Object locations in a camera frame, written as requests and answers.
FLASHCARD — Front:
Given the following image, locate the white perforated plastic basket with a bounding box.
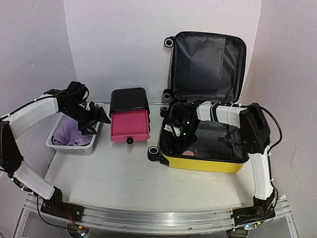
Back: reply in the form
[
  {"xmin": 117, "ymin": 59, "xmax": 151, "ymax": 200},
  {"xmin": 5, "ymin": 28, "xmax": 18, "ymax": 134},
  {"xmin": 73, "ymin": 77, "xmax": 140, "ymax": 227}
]
[{"xmin": 46, "ymin": 113, "xmax": 103, "ymax": 155}]

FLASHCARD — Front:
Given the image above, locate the pink powder makeup compact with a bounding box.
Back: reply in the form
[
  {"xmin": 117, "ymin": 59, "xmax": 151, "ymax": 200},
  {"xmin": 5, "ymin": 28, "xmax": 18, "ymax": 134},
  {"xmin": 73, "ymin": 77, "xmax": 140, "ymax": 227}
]
[{"xmin": 182, "ymin": 150, "xmax": 197, "ymax": 156}]

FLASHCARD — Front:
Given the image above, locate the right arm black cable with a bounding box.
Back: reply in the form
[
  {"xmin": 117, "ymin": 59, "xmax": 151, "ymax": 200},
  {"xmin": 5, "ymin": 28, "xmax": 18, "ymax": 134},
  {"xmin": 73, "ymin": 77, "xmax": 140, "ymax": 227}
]
[{"xmin": 257, "ymin": 104, "xmax": 283, "ymax": 152}]

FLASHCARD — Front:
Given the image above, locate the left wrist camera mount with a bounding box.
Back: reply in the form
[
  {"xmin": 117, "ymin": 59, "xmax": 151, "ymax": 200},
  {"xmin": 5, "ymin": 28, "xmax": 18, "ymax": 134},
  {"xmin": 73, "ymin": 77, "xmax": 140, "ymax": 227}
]
[{"xmin": 66, "ymin": 81, "xmax": 90, "ymax": 107}]

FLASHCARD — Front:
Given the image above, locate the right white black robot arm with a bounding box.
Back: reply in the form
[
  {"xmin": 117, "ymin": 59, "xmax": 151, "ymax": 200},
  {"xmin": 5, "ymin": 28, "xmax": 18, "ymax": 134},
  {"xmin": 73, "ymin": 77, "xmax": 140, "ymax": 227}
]
[{"xmin": 164, "ymin": 101, "xmax": 278, "ymax": 229}]

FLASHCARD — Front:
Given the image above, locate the purple garment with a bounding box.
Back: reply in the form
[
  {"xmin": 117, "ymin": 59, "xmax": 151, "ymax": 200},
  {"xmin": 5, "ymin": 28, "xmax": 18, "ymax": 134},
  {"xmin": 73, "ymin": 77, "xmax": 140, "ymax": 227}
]
[{"xmin": 52, "ymin": 116, "xmax": 92, "ymax": 146}]

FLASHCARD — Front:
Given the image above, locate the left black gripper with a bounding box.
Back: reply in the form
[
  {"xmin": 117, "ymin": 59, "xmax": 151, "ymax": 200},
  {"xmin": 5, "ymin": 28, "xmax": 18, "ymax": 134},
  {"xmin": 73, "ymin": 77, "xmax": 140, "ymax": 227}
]
[{"xmin": 61, "ymin": 102, "xmax": 111, "ymax": 135}]

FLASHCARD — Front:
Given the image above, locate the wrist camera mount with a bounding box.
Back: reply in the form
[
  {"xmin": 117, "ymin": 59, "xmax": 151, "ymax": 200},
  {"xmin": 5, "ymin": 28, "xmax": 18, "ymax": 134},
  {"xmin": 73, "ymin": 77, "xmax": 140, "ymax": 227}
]
[
  {"xmin": 164, "ymin": 124, "xmax": 181, "ymax": 137},
  {"xmin": 66, "ymin": 81, "xmax": 90, "ymax": 107}
]

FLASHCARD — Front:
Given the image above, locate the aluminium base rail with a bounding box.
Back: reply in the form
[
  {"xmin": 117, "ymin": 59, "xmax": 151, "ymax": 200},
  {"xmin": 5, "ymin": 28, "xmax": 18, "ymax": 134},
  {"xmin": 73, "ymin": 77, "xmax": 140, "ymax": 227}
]
[{"xmin": 23, "ymin": 188, "xmax": 295, "ymax": 233}]

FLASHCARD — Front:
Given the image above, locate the small green circuit board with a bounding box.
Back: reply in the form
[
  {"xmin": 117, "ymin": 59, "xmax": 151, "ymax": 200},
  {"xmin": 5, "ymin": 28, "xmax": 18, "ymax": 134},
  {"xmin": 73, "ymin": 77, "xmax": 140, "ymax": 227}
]
[{"xmin": 69, "ymin": 228, "xmax": 89, "ymax": 238}]

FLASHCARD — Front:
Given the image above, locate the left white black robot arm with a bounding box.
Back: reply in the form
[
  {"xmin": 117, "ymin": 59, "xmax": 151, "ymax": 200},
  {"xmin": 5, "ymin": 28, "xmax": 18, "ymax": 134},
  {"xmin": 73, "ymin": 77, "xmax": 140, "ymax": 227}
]
[{"xmin": 0, "ymin": 85, "xmax": 110, "ymax": 219}]

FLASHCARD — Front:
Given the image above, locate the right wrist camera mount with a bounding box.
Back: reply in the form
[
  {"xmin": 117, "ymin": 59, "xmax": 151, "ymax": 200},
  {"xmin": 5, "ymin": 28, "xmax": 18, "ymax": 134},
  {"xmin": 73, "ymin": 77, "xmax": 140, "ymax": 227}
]
[{"xmin": 164, "ymin": 124, "xmax": 181, "ymax": 137}]

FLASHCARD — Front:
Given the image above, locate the yellow Pikachu hard-shell suitcase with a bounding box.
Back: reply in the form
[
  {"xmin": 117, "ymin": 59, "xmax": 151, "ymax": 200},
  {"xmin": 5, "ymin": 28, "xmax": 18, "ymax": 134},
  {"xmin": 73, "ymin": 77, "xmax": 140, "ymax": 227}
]
[{"xmin": 147, "ymin": 31, "xmax": 249, "ymax": 173}]

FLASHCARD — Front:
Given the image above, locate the black pink drawer organizer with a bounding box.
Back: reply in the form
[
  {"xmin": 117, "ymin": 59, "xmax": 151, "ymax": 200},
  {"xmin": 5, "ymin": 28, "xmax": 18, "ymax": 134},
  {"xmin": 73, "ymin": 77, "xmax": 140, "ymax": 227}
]
[{"xmin": 109, "ymin": 87, "xmax": 151, "ymax": 145}]

